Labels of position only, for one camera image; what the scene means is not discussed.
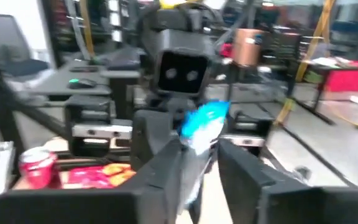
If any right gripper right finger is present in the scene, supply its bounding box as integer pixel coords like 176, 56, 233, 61
218, 138, 358, 224

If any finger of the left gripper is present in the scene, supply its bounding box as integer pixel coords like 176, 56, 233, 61
131, 109, 181, 171

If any black computer mouse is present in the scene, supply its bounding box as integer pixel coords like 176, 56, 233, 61
68, 77, 98, 90

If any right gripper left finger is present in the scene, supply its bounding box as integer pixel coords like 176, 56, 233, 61
0, 138, 188, 224

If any dark bag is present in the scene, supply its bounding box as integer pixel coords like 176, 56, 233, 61
99, 46, 142, 72

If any yellow tag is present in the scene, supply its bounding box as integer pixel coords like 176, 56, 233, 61
158, 0, 192, 9

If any silver metal bracket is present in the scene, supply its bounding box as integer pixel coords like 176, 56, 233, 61
0, 141, 15, 198

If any grey desk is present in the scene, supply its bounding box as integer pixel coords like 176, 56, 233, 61
26, 57, 142, 97

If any blue white candy bar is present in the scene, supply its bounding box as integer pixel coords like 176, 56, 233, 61
177, 98, 231, 215

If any pink candy pack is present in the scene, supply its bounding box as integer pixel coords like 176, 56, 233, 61
62, 166, 114, 190

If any grey office chair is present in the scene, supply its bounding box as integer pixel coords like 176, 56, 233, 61
0, 12, 51, 78

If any yellow pole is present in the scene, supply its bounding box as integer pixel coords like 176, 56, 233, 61
273, 0, 337, 125

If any black keyboard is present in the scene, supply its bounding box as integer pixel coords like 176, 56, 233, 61
69, 65, 99, 73

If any red box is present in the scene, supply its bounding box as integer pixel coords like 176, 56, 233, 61
324, 60, 358, 93

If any red soda can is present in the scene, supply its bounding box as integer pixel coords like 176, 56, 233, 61
17, 146, 58, 190

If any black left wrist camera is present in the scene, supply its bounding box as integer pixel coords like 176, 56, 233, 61
153, 29, 216, 96

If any copper coloured cylinder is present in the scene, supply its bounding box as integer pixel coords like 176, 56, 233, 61
232, 28, 265, 68

